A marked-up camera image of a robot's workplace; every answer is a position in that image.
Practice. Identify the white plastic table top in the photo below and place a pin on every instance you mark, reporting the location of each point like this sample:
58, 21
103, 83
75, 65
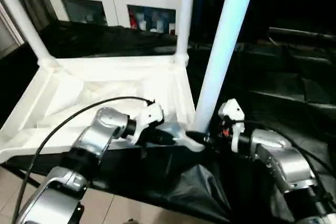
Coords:
105, 77

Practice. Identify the white plastic table leg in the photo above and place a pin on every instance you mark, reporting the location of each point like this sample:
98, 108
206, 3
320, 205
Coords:
184, 14
223, 40
23, 22

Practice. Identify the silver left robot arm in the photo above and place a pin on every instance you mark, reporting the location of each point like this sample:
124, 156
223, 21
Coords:
84, 150

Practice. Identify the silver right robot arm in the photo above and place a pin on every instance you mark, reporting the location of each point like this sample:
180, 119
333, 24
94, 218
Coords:
283, 161

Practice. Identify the black table mat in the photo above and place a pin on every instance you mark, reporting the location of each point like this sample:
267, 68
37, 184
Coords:
278, 93

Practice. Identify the silver metal rod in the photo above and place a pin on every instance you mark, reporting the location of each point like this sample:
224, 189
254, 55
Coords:
302, 34

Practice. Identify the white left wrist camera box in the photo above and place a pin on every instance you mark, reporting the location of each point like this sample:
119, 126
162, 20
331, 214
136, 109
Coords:
149, 115

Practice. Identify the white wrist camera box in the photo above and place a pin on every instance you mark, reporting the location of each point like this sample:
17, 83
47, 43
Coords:
231, 113
149, 115

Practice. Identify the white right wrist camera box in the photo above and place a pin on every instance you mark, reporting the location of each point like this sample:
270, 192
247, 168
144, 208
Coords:
231, 113

